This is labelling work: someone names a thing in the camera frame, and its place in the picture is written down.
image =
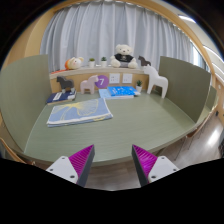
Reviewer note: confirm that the flat orange item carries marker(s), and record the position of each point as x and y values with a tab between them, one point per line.
58	71

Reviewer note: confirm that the pink wooden horse figure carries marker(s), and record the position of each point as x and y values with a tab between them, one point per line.
88	84

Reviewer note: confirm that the grey wooden horse figure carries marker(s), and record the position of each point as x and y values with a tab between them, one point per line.
65	82

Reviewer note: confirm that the blue towel with yellow leaf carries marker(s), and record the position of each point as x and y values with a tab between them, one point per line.
80	111

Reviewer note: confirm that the wooden chair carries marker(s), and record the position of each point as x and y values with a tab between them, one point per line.
10	151

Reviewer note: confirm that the small potted plant, white pot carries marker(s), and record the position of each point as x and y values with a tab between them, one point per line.
139	87
91	63
104	62

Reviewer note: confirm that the green partition panel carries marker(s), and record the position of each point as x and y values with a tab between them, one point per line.
21	100
183	86

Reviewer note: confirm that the wooden ledge shelf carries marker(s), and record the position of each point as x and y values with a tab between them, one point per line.
100	70

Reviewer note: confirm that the grey-white curtain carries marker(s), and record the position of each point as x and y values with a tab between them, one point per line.
100	30

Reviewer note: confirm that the white and orange plush toy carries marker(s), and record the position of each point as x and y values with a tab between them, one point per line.
74	63

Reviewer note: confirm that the white wall socket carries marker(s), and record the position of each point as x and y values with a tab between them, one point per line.
114	78
127	78

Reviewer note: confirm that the white wooden horse figure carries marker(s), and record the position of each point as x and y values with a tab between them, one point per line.
154	79

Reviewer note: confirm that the ceiling light strip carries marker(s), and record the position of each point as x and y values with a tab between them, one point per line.
186	18

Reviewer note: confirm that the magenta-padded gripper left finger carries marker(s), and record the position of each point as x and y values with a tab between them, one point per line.
63	166

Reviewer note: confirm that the bright blue book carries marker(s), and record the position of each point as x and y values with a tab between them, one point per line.
121	91

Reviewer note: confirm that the dark blue book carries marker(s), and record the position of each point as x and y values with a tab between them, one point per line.
60	97

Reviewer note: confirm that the small dark brown horse figure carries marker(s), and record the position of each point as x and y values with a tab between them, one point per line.
144	61

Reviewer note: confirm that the cream teddy bear, black shirt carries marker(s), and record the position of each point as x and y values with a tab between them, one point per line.
124	56

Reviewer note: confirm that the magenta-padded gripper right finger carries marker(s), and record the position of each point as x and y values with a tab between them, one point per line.
160	166

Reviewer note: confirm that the purple round number disc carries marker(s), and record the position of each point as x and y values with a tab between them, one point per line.
103	82

